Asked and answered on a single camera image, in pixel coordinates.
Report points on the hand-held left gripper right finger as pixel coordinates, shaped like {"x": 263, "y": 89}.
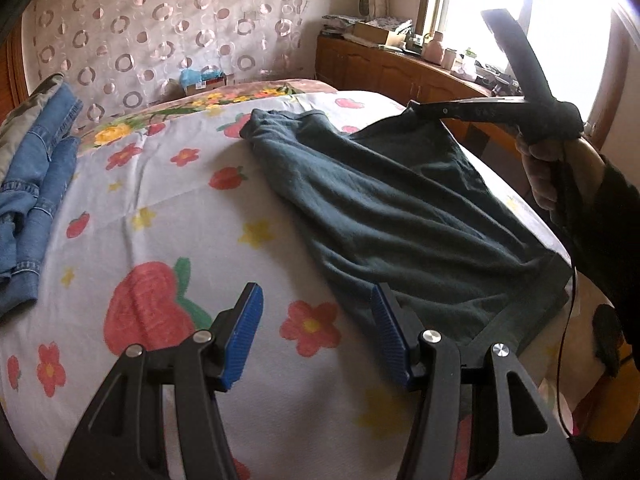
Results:
{"x": 389, "y": 330}

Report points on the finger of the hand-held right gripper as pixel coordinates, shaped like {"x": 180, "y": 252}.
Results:
{"x": 475, "y": 110}

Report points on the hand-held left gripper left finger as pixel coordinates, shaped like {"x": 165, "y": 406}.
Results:
{"x": 246, "y": 330}

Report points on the dark green shirt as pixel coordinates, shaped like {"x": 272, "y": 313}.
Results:
{"x": 400, "y": 210}

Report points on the person's right forearm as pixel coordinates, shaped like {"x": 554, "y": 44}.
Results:
{"x": 615, "y": 235}

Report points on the person's right hand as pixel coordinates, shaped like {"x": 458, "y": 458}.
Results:
{"x": 542, "y": 185}

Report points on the pink jar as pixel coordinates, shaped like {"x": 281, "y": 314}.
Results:
{"x": 434, "y": 50}

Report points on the wooden cabinet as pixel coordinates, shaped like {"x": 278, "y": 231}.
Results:
{"x": 380, "y": 70}

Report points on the white floral bed sheet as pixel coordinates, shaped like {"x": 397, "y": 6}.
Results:
{"x": 200, "y": 220}

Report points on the open cardboard box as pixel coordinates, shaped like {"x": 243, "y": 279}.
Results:
{"x": 372, "y": 32}

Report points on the pile of papers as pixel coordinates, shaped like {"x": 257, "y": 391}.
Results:
{"x": 340, "y": 22}

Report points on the small cardboard box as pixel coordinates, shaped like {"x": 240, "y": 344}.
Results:
{"x": 215, "y": 82}

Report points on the blue jeans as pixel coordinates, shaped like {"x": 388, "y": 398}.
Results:
{"x": 35, "y": 185}

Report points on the blue packet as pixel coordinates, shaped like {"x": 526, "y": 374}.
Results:
{"x": 191, "y": 77}

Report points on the olive camouflage garment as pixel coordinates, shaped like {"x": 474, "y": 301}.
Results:
{"x": 20, "y": 115}

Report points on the circle-patterned headboard cover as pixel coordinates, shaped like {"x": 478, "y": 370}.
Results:
{"x": 150, "y": 20}

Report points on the wooden slatted panel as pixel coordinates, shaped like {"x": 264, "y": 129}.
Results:
{"x": 15, "y": 75}

